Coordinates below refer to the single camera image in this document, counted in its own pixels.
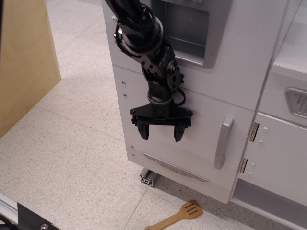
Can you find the white low fridge door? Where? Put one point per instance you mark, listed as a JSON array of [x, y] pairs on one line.
[[206, 158]]

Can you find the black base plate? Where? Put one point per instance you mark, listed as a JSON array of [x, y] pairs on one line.
[[29, 220]]

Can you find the wooden slotted spatula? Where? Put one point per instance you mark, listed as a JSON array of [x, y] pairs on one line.
[[189, 210]]

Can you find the white toy fridge cabinet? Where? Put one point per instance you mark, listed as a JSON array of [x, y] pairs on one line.
[[263, 52]]

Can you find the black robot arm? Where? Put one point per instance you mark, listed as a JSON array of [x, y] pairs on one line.
[[139, 35]]

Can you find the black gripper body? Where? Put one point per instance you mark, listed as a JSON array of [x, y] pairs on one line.
[[159, 112]]

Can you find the white cupboard door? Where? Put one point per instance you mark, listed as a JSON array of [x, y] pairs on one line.
[[277, 158]]

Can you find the lower brass hinge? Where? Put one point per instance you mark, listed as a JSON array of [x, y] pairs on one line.
[[243, 165]]

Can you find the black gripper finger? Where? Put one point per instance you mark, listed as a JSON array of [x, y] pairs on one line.
[[143, 130], [179, 130]]

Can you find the grey oven vent panel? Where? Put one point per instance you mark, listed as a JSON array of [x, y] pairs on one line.
[[297, 101]]

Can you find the light wooden panel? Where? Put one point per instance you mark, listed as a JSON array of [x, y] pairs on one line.
[[28, 65]]

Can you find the grey ice dispenser recess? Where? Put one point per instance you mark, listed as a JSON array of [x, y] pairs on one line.
[[194, 28]]

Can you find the brass hinge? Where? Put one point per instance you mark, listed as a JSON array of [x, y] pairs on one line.
[[254, 132], [243, 165]]

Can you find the upper brass hinge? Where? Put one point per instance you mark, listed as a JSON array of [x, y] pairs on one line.
[[254, 132]]

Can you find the grey fridge door handle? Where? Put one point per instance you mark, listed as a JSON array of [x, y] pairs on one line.
[[222, 140]]

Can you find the aluminium extrusion rail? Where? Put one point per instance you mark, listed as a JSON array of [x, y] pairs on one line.
[[9, 208]]

